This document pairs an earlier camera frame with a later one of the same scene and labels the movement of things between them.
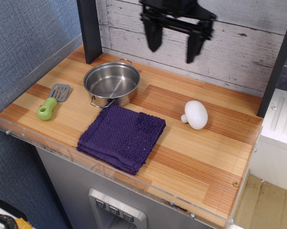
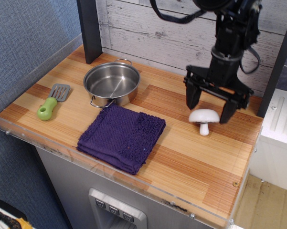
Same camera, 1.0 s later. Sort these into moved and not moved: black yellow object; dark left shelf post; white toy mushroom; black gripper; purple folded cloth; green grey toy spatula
Moved: black gripper; white toy mushroom
Not moved: dark left shelf post; black yellow object; purple folded cloth; green grey toy spatula
